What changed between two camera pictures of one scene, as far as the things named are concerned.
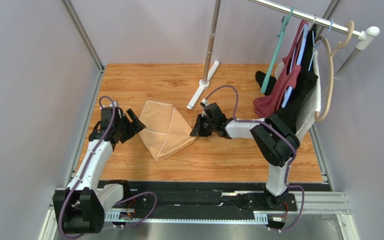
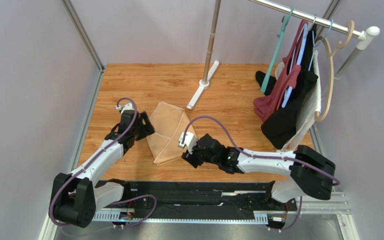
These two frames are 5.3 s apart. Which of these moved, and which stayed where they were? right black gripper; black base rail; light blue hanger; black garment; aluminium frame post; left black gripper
Moved: right black gripper; left black gripper
Stayed: aluminium frame post; black garment; light blue hanger; black base rail
